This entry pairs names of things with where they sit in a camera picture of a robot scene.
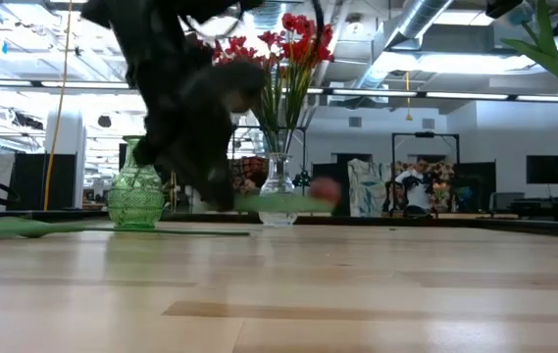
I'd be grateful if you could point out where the person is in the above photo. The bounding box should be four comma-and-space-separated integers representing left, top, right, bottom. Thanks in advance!
395, 155, 434, 217

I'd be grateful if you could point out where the black background desk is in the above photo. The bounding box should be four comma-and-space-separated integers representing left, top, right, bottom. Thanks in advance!
507, 195, 558, 223

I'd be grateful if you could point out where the clear glass vase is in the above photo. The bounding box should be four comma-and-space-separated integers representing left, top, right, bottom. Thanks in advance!
257, 152, 300, 227

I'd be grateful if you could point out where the yellow extension cable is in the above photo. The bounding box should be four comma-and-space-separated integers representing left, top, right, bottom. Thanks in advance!
42, 0, 75, 212

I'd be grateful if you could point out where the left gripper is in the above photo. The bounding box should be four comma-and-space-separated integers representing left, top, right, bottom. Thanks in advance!
126, 46, 268, 213

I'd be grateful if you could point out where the silver ventilation duct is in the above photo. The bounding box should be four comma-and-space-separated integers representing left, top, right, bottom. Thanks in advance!
356, 0, 456, 89

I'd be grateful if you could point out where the yellow hanging pull cord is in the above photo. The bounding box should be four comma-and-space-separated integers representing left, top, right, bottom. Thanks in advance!
404, 71, 413, 123

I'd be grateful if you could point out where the white patterned cloth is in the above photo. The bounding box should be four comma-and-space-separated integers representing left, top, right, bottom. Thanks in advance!
346, 157, 392, 217

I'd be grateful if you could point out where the green glass vase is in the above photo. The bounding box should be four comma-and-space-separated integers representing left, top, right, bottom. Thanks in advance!
107, 135, 166, 229

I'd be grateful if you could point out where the long linear ceiling light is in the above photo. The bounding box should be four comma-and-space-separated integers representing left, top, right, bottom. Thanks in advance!
0, 77, 558, 103

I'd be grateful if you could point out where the dark floral cloth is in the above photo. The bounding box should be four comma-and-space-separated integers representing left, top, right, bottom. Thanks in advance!
231, 155, 270, 195

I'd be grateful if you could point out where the black partition panel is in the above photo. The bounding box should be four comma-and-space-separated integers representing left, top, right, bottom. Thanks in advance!
8, 152, 77, 211

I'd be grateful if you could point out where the red small-blossom flower bunch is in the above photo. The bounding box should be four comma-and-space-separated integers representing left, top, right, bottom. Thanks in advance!
258, 12, 335, 158
212, 33, 289, 158

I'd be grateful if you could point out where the small black monitor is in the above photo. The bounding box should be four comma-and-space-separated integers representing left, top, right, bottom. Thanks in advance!
526, 155, 558, 185

